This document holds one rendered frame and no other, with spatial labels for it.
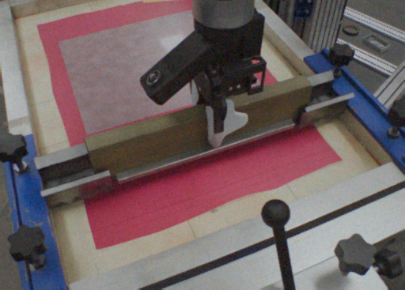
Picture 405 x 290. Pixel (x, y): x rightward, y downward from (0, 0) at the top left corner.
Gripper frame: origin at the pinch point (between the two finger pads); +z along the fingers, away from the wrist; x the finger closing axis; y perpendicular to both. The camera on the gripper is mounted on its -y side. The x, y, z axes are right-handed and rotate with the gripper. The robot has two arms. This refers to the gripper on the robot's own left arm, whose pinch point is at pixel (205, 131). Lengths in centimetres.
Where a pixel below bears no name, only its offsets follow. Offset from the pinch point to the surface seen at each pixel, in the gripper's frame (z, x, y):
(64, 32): 5.6, 44.6, -15.0
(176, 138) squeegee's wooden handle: -2.1, -1.5, -5.2
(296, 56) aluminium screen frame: 2.5, 13.5, 25.4
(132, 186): 5.5, -1.5, -12.8
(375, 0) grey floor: 101, 153, 198
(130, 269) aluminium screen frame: 2.0, -16.4, -17.2
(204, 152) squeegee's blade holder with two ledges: 1.5, -2.6, -1.2
